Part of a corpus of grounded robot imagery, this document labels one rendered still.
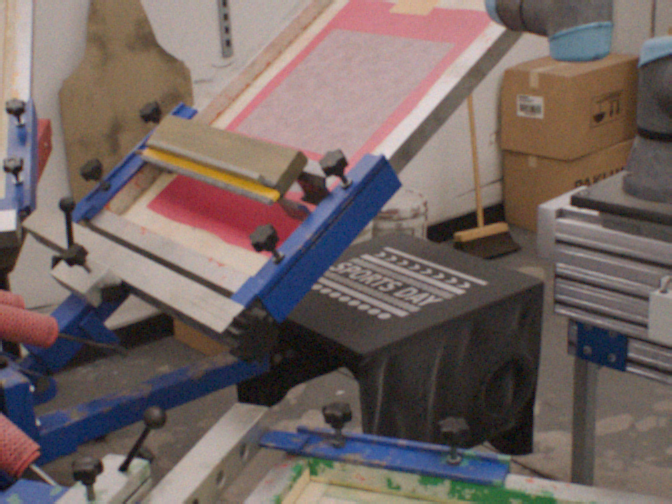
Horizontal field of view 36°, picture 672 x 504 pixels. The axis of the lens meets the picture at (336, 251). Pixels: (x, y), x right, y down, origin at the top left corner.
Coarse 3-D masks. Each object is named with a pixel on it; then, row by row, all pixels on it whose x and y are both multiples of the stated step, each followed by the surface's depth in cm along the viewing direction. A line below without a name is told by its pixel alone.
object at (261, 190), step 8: (144, 152) 192; (152, 152) 191; (160, 152) 189; (168, 160) 186; (176, 160) 184; (184, 160) 183; (184, 168) 181; (192, 168) 180; (200, 168) 178; (208, 176) 176; (216, 176) 174; (224, 176) 173; (232, 184) 170; (240, 184) 169; (248, 184) 168; (256, 184) 166; (256, 192) 165; (264, 192) 164; (272, 192) 163
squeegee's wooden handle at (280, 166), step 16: (160, 128) 192; (176, 128) 188; (192, 128) 185; (208, 128) 182; (176, 144) 185; (192, 144) 182; (208, 144) 179; (224, 144) 176; (240, 144) 173; (256, 144) 171; (272, 144) 168; (224, 160) 174; (240, 160) 171; (256, 160) 168; (272, 160) 166; (288, 160) 163; (304, 160) 164; (272, 176) 163; (288, 176) 163
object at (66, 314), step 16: (64, 304) 169; (80, 304) 167; (112, 304) 169; (64, 320) 166; (80, 320) 166; (80, 336) 167; (32, 352) 164; (48, 352) 164; (64, 352) 165; (48, 368) 165
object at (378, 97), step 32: (416, 32) 193; (448, 32) 187; (480, 32) 182; (384, 64) 190; (416, 64) 185; (448, 64) 180; (352, 96) 188; (384, 96) 183; (416, 96) 178; (320, 128) 186; (352, 128) 181; (384, 128) 176; (352, 160) 174; (288, 192) 176; (224, 224) 179; (256, 224) 174; (288, 224) 170
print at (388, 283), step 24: (336, 264) 221; (360, 264) 221; (384, 264) 220; (408, 264) 219; (432, 264) 219; (312, 288) 210; (336, 288) 209; (360, 288) 208; (384, 288) 208; (408, 288) 207; (432, 288) 206; (456, 288) 206; (384, 312) 196; (408, 312) 196
